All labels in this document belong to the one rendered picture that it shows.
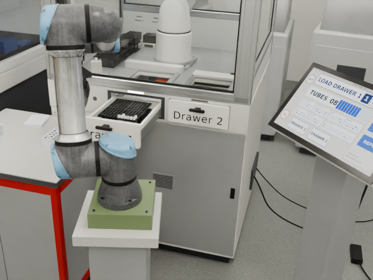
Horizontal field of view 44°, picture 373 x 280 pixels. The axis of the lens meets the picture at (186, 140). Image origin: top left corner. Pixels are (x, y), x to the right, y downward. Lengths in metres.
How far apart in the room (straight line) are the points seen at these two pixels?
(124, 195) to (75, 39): 0.52
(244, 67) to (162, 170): 0.69
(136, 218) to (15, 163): 0.69
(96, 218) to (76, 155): 0.23
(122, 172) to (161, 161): 0.86
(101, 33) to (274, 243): 1.80
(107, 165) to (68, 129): 0.17
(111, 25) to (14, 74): 1.41
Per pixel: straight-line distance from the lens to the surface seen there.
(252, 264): 2.64
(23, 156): 2.07
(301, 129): 1.78
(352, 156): 1.64
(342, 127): 1.71
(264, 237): 2.84
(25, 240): 2.13
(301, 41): 5.19
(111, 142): 1.47
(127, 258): 1.64
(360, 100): 1.73
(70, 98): 1.44
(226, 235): 2.47
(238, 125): 2.14
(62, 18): 1.41
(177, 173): 2.33
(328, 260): 2.00
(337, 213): 1.87
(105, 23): 1.42
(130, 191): 1.54
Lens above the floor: 1.70
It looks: 26 degrees down
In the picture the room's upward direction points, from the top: 2 degrees clockwise
